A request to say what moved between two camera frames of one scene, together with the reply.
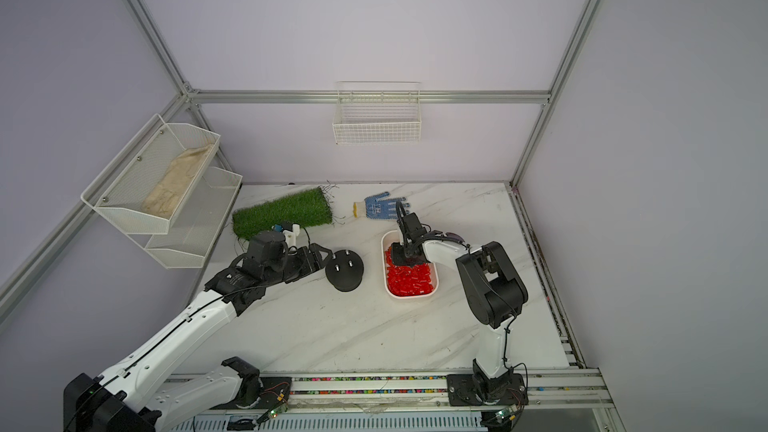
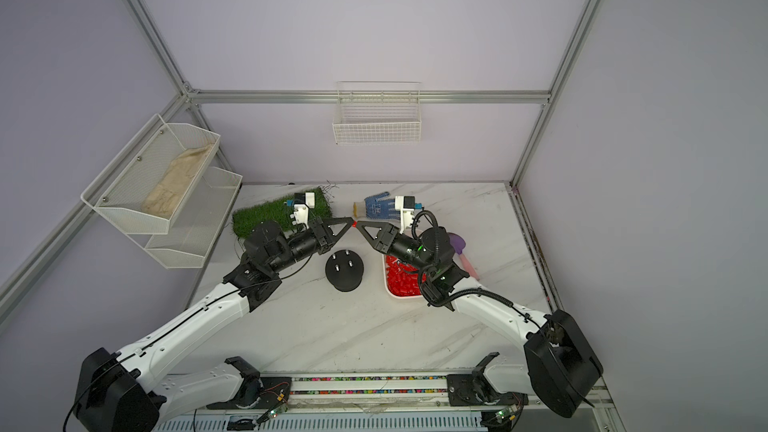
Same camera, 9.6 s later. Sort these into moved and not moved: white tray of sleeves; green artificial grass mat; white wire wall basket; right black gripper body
Moved: right black gripper body
Not moved: white wire wall basket; white tray of sleeves; green artificial grass mat
